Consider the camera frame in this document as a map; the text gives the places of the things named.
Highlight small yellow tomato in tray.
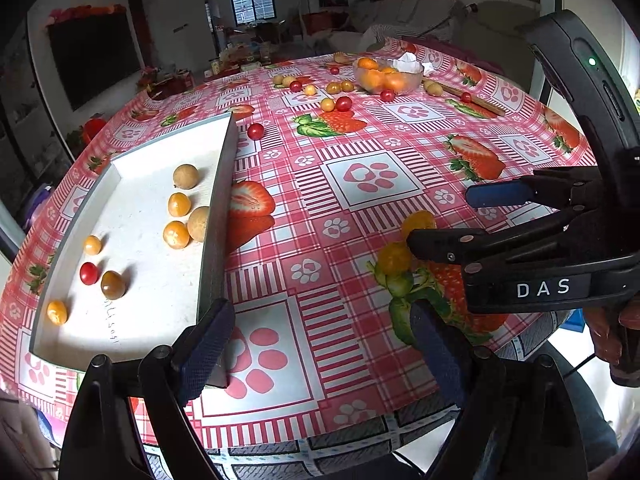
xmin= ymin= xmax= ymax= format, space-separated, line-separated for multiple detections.
xmin=47 ymin=300 xmax=68 ymax=326

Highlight purple plastic stool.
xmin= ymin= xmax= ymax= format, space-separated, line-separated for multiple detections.
xmin=23 ymin=183 xmax=54 ymax=233

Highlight front mandarin orange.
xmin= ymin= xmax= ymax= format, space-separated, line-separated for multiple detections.
xmin=384 ymin=73 xmax=406 ymax=94

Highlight brownish tomato far left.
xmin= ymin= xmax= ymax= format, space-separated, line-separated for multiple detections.
xmin=326 ymin=81 xmax=342 ymax=94

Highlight red tomato near bowl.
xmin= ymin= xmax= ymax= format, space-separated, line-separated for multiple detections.
xmin=380 ymin=89 xmax=396 ymax=102

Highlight white sofa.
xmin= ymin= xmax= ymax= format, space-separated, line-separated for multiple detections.
xmin=326 ymin=0 xmax=466 ymax=53

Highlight left mandarin orange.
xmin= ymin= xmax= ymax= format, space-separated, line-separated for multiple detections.
xmin=359 ymin=70 xmax=385 ymax=93

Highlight white crumpled tissue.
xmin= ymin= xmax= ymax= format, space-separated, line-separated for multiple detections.
xmin=390 ymin=52 xmax=435 ymax=76

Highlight yellow tomato mid pair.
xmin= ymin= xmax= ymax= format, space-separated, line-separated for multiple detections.
xmin=320 ymin=98 xmax=335 ymax=113

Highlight yellow cherry tomato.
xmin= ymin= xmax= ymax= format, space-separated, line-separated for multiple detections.
xmin=163 ymin=220 xmax=191 ymax=249

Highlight red tomato beside tray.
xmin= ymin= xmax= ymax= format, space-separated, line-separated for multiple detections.
xmin=246 ymin=122 xmax=265 ymax=141

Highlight top mandarin orange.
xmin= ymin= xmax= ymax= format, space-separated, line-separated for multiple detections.
xmin=357 ymin=58 xmax=378 ymax=70

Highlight right hand bare fingers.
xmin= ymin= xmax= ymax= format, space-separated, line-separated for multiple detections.
xmin=582 ymin=299 xmax=640 ymax=365

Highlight tan longan in tray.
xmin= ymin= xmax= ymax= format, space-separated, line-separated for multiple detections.
xmin=186 ymin=206 xmax=209 ymax=243

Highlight pink strawberry tablecloth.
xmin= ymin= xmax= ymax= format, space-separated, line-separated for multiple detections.
xmin=1 ymin=48 xmax=594 ymax=448

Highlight red cherry tomato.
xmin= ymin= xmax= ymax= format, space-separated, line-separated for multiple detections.
xmin=79 ymin=262 xmax=101 ymax=285

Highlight clear glass fruit bowl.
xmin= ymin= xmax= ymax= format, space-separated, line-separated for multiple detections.
xmin=352 ymin=56 xmax=423 ymax=96

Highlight red round object on floor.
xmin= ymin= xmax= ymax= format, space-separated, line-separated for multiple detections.
xmin=81 ymin=117 xmax=106 ymax=145

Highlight orange tomato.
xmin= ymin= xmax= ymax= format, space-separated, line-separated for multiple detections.
xmin=82 ymin=235 xmax=102 ymax=256

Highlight dark brown cherry tomato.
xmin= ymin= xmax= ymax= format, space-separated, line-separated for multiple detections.
xmin=100 ymin=271 xmax=127 ymax=300

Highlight red tomato mid pair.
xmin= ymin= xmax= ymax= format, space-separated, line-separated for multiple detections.
xmin=335 ymin=96 xmax=352 ymax=112

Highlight white shallow box tray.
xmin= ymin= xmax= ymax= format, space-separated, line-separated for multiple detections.
xmin=29 ymin=113 xmax=239 ymax=370

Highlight tan longan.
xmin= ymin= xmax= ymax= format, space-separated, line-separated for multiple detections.
xmin=186 ymin=206 xmax=209 ymax=243
xmin=172 ymin=164 xmax=200 ymax=190

